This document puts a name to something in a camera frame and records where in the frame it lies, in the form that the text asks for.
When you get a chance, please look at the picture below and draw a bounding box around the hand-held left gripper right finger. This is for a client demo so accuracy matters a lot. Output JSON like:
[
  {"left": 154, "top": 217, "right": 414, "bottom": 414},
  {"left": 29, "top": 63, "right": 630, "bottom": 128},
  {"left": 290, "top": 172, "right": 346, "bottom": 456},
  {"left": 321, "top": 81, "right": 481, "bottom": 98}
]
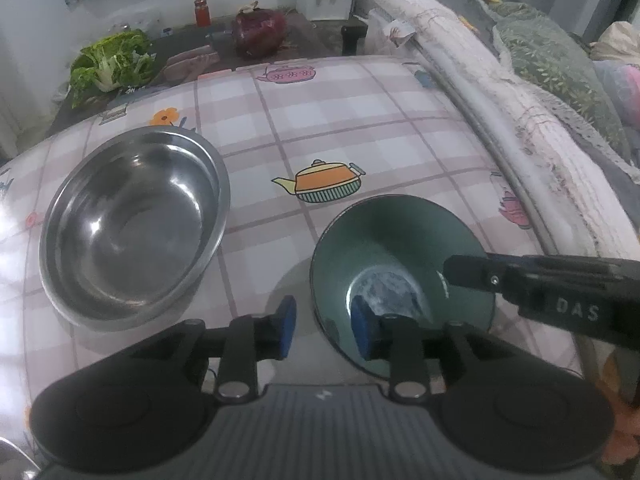
[{"left": 350, "top": 296, "right": 547, "bottom": 402}]

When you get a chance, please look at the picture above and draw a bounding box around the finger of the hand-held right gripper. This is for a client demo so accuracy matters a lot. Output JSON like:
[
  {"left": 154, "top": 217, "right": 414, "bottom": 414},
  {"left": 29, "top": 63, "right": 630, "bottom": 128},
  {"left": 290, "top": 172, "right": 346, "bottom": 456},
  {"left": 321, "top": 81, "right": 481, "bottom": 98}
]
[{"left": 443, "top": 254, "right": 522, "bottom": 307}]

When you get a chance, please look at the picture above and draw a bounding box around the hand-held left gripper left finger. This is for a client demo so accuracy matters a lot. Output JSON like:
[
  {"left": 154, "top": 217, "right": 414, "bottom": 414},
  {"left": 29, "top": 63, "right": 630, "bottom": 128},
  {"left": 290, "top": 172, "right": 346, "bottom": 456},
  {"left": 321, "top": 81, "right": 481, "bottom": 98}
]
[{"left": 120, "top": 296, "right": 297, "bottom": 404}]

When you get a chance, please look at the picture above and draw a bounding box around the green ceramic bowl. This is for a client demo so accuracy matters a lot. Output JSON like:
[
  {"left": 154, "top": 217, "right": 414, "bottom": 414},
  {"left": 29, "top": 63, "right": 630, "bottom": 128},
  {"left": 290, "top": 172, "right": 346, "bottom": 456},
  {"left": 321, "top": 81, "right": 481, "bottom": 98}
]
[{"left": 310, "top": 195, "right": 497, "bottom": 380}]

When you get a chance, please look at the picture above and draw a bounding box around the steel bowl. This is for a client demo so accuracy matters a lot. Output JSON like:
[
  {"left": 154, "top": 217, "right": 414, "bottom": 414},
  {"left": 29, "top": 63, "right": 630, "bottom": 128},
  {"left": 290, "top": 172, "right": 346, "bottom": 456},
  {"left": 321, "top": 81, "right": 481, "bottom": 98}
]
[{"left": 39, "top": 126, "right": 231, "bottom": 332}]

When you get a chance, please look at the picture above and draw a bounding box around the green floral pillow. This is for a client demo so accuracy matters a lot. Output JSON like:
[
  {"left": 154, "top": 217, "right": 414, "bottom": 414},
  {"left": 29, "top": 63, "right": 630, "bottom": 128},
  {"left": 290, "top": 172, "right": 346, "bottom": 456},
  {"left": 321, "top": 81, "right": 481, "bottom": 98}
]
[{"left": 470, "top": 0, "right": 632, "bottom": 161}]

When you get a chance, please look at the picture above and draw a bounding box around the pastel blanket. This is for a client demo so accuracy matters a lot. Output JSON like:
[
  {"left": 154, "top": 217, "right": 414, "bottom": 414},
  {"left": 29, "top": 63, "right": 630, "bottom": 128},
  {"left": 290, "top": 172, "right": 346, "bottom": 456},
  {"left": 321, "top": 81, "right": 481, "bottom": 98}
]
[{"left": 589, "top": 21, "right": 640, "bottom": 128}]

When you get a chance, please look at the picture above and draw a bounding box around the rolled white quilt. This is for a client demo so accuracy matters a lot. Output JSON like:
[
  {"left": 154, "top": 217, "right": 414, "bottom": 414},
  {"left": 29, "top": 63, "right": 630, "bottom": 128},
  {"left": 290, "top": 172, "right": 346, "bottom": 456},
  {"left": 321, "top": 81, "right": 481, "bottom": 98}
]
[{"left": 352, "top": 0, "right": 640, "bottom": 261}]

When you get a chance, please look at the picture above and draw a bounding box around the white plastic bag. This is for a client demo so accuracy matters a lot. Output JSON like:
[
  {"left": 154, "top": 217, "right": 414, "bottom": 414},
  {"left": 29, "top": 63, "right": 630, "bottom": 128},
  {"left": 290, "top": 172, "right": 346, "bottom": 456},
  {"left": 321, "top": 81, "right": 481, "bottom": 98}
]
[{"left": 365, "top": 9, "right": 417, "bottom": 55}]

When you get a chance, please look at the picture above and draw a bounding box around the black device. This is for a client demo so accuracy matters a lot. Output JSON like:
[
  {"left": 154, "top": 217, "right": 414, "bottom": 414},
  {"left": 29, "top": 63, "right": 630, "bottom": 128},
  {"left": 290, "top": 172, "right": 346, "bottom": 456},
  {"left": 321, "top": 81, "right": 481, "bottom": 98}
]
[{"left": 341, "top": 16, "right": 369, "bottom": 57}]

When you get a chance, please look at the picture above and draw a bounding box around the pink cloth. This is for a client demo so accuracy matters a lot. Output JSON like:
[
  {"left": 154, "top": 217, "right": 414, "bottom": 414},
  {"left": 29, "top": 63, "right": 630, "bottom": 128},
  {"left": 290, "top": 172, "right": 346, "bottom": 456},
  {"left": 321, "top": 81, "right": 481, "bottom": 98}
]
[{"left": 157, "top": 45, "right": 222, "bottom": 87}]

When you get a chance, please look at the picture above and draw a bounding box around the dark side table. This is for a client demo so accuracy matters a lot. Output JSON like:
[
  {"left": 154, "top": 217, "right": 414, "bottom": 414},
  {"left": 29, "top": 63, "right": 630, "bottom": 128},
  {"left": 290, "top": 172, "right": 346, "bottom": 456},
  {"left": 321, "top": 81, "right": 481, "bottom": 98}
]
[{"left": 50, "top": 10, "right": 362, "bottom": 127}]

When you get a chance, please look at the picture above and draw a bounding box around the napa cabbage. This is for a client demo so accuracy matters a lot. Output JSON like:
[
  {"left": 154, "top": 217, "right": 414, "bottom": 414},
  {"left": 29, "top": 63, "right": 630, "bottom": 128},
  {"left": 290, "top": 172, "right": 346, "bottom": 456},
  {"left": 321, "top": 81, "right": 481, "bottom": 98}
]
[{"left": 69, "top": 30, "right": 157, "bottom": 109}]

